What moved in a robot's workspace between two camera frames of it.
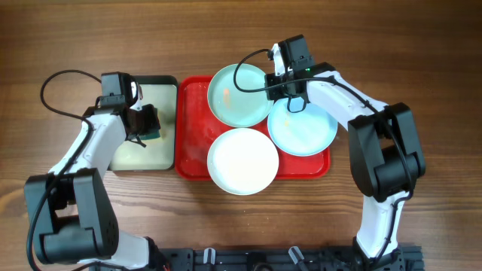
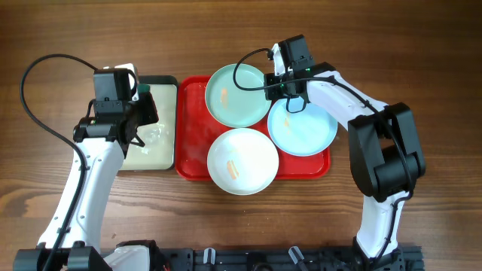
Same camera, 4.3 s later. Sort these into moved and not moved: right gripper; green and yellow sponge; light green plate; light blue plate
Moved: green and yellow sponge
Not moved: light blue plate; right gripper; light green plate
